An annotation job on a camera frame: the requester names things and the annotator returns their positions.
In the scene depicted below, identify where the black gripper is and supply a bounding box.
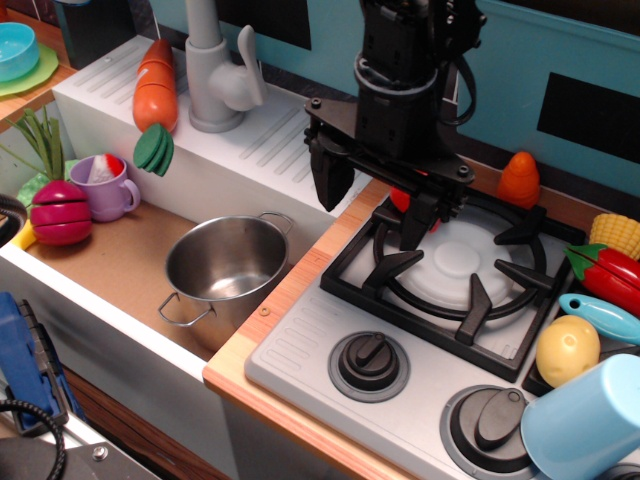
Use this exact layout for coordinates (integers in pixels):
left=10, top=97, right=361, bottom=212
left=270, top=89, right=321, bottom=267
left=305, top=74, right=474, bottom=250

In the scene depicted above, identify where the red toy strawberry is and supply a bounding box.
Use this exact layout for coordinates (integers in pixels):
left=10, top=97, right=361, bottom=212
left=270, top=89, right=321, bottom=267
left=390, top=186, right=441, bottom=237

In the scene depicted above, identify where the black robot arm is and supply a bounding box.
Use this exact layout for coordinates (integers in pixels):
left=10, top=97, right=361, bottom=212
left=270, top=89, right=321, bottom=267
left=305, top=1, right=487, bottom=250

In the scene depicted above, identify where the stainless steel pot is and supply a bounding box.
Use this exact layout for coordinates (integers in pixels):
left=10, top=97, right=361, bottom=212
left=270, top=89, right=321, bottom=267
left=158, top=212, right=294, bottom=351

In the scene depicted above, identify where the small orange toy carrot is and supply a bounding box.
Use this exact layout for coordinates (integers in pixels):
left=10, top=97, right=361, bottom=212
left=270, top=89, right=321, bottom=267
left=497, top=151, right=541, bottom=209

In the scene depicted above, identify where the black stove grate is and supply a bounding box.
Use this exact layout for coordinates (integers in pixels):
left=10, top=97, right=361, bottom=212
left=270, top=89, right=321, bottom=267
left=320, top=192, right=583, bottom=381

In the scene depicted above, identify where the left black stove knob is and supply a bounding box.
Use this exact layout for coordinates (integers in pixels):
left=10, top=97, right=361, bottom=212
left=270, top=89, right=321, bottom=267
left=328, top=331, right=411, bottom=403

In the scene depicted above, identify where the black stove knob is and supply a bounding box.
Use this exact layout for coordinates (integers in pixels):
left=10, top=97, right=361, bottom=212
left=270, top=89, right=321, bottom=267
left=328, top=331, right=411, bottom=403
left=440, top=385, right=539, bottom=479

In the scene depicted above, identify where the grey toy faucet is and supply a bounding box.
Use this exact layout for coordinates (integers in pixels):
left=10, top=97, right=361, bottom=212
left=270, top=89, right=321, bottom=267
left=185, top=1, right=268, bottom=133

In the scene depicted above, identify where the yellow toy potato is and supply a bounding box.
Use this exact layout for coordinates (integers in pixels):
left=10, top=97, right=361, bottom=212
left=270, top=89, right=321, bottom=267
left=536, top=315, right=601, bottom=388

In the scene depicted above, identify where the red toy chili pepper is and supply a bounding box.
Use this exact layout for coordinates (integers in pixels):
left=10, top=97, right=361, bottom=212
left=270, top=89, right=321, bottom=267
left=564, top=244, right=639, bottom=317

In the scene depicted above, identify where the yellow toy corn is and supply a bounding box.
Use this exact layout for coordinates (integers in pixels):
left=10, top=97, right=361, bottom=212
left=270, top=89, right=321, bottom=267
left=589, top=213, right=640, bottom=260

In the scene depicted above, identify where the right black stove knob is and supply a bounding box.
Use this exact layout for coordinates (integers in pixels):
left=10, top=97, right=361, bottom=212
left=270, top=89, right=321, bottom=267
left=440, top=385, right=539, bottom=479

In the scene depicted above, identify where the purple toy mug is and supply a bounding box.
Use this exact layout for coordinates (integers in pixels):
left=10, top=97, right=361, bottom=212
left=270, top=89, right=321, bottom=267
left=70, top=155, right=141, bottom=223

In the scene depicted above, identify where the red white item in mug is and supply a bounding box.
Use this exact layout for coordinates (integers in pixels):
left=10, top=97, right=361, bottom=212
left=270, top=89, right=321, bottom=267
left=87, top=153, right=124, bottom=184

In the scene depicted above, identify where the white toy sink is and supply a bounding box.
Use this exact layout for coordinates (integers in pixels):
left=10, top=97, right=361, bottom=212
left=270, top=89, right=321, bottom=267
left=0, top=34, right=404, bottom=480

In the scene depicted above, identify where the light blue plastic cup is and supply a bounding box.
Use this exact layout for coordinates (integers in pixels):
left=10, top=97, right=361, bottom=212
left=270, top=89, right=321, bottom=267
left=521, top=354, right=639, bottom=479

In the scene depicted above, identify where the magenta toy radish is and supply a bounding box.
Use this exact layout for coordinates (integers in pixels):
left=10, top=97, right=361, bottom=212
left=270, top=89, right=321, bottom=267
left=1, top=108, right=92, bottom=246

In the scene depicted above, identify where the green toy vegetable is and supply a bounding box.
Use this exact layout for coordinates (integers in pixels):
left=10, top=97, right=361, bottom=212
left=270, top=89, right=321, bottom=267
left=17, top=160, right=78, bottom=211

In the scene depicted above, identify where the green plate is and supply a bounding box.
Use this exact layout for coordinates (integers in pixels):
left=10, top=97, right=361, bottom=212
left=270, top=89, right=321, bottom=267
left=0, top=43, right=59, bottom=97

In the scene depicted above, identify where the yellow toy piece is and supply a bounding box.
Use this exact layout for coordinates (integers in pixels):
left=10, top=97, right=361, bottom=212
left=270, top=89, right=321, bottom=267
left=10, top=220, right=37, bottom=251

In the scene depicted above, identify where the teal bowl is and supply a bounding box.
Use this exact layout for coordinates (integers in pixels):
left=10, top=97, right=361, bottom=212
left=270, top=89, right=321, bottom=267
left=1, top=22, right=40, bottom=82

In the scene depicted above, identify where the blue device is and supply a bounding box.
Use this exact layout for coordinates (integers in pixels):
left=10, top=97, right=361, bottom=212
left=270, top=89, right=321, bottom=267
left=1, top=292, right=70, bottom=426

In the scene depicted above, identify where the teal toy utensil handle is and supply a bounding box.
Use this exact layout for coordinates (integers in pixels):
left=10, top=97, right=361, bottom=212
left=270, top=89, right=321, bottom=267
left=559, top=293, right=639, bottom=346

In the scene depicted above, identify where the black hose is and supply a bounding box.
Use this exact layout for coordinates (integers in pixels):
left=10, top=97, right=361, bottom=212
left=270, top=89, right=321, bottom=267
left=0, top=192, right=29, bottom=248

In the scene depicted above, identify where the black braided cable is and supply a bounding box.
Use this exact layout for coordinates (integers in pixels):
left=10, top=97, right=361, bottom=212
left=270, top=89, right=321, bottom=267
left=0, top=397, right=68, bottom=480

